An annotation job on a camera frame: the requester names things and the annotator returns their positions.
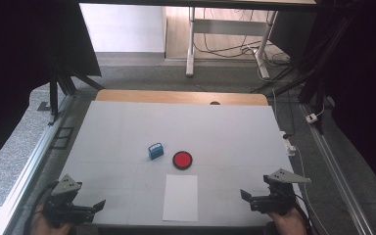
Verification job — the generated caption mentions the black metal stand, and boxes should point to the black metal stand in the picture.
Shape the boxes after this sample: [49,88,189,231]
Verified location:
[250,13,344,135]

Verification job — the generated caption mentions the red round ink pad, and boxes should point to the red round ink pad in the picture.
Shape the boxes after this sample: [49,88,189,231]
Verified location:
[171,150,194,171]

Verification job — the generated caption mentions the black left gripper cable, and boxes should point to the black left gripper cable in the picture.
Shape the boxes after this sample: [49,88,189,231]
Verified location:
[23,182,58,235]

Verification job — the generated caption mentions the white paper sheet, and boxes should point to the white paper sheet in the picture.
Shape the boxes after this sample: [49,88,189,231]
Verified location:
[162,173,200,223]

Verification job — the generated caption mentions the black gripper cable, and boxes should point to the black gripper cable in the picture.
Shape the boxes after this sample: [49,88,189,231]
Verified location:
[293,194,312,235]
[23,182,58,235]

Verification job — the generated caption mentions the blue stamp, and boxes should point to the blue stamp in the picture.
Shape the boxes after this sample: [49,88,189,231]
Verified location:
[147,142,165,162]

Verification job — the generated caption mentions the black floor cables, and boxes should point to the black floor cables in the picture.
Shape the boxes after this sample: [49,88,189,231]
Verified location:
[193,8,292,68]

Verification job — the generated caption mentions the person's right hand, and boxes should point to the person's right hand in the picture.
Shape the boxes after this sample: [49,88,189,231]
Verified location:
[266,206,307,235]

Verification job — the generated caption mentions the white table cover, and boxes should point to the white table cover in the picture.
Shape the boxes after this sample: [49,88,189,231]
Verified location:
[38,100,303,228]

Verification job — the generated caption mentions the black curtain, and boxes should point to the black curtain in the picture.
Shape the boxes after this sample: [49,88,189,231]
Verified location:
[309,0,376,201]
[0,0,103,175]

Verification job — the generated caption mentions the black tripod stand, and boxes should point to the black tripod stand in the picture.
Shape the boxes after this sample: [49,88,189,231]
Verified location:
[37,48,106,127]

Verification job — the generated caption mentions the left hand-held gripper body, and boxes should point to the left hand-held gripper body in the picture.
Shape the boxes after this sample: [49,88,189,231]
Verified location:
[43,174,94,227]

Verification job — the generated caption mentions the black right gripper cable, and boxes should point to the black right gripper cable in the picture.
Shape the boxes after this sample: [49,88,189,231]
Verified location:
[293,194,312,235]

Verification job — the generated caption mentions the white power strip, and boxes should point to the white power strip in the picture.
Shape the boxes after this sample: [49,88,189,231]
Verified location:
[279,130,298,157]

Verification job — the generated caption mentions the white metal desk frame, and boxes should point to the white metal desk frame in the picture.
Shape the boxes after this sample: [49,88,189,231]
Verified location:
[185,6,279,80]

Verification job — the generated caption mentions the person's left hand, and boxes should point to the person's left hand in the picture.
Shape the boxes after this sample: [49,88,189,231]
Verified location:
[29,205,76,235]

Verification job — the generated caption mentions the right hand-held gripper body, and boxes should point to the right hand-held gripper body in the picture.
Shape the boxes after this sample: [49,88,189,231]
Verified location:
[256,168,312,216]

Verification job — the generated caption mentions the thin white cable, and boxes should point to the thin white cable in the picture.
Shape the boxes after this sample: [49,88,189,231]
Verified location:
[294,148,329,235]

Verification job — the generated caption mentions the aluminium rail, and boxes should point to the aluminium rail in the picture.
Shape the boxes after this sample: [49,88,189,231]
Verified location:
[298,102,375,235]
[0,94,76,235]

